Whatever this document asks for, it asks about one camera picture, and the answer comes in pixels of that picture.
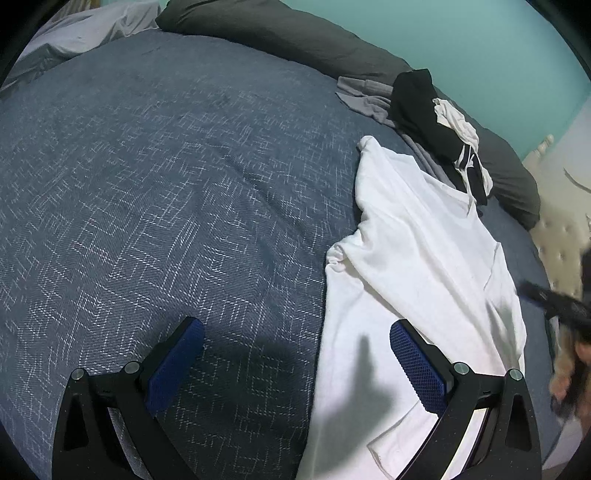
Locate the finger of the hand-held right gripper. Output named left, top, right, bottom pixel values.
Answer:
left=517, top=281, right=555, bottom=310

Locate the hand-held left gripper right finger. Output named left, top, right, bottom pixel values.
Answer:
left=389, top=318, right=542, bottom=480

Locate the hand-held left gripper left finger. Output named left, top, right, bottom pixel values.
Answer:
left=52, top=316, right=206, bottom=480

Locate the white long-sleeve shirt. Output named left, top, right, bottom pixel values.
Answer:
left=295, top=135, right=528, bottom=480

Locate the person's right hand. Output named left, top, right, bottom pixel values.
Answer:
left=549, top=330, right=591, bottom=418

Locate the cream tufted headboard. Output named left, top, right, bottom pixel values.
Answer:
left=522, top=99, right=591, bottom=305

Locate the blue patterned bedspread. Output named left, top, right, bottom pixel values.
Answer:
left=0, top=30, right=568, bottom=480

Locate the crumpled white garment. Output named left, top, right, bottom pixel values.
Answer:
left=431, top=97, right=481, bottom=155

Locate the crumpled black garment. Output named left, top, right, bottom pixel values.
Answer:
left=390, top=68, right=494, bottom=206

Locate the crumpled grey garment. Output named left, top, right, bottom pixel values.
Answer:
left=335, top=75, right=458, bottom=190

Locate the light lavender blanket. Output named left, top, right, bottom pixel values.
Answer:
left=0, top=0, right=162, bottom=93

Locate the dark grey bolster pillow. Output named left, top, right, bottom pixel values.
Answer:
left=154, top=0, right=542, bottom=230

